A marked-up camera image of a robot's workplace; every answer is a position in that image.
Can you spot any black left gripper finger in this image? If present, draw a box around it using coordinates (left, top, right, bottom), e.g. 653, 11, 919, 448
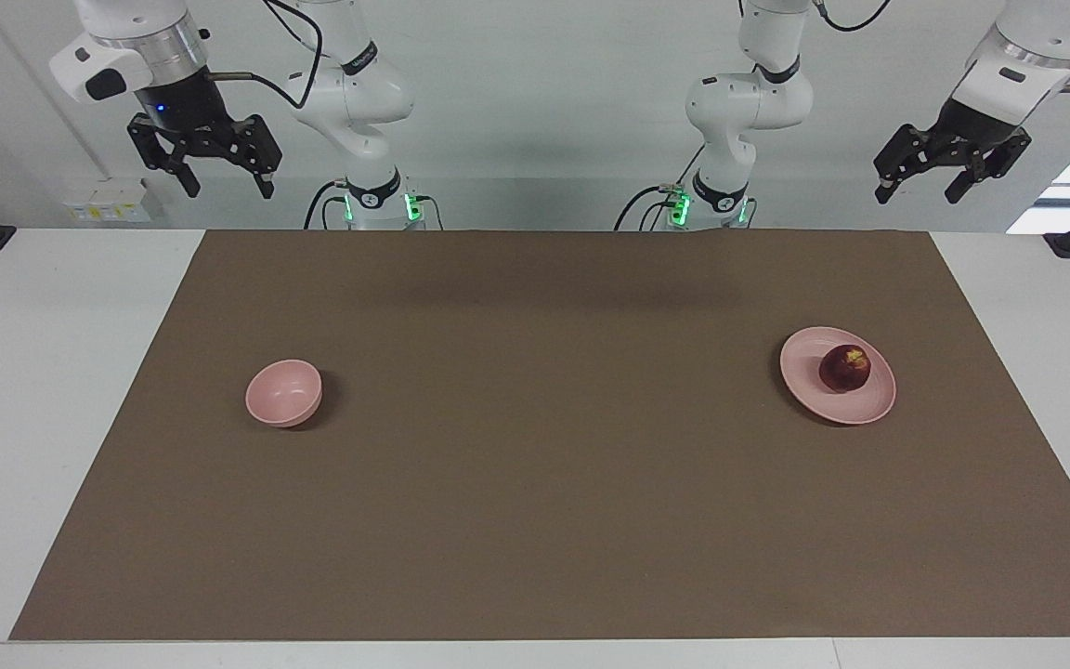
945, 135, 1033, 205
874, 124, 949, 203

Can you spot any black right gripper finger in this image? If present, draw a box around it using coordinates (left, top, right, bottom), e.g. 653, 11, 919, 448
128, 113, 202, 199
219, 114, 281, 200

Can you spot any red apple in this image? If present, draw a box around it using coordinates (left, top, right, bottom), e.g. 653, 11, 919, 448
819, 345, 872, 393

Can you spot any pink plate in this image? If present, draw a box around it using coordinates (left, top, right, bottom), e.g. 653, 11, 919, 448
780, 326, 897, 426

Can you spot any pink bowl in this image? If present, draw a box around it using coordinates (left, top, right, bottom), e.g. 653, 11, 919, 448
245, 360, 323, 428

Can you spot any brown table mat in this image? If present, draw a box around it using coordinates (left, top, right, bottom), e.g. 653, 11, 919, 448
10, 230, 1070, 642

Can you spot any black right arm gripper cable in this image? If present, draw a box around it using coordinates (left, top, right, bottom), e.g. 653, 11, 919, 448
210, 0, 324, 111

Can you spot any black arm gripper cable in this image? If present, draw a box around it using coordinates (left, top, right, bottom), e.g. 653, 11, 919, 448
814, 0, 1070, 94
210, 0, 324, 111

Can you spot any white wall socket box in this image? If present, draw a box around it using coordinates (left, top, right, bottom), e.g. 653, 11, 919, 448
62, 177, 165, 225

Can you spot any black right arm base cable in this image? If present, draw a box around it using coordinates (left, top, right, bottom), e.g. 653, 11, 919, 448
304, 180, 351, 230

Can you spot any black arm base cable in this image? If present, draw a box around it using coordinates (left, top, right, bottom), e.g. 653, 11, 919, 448
304, 180, 351, 230
616, 144, 708, 231

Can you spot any black left arm gripper cable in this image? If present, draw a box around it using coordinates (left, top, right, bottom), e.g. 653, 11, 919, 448
814, 0, 1070, 94

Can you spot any black left arm base cable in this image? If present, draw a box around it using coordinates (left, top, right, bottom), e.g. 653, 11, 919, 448
616, 144, 708, 231

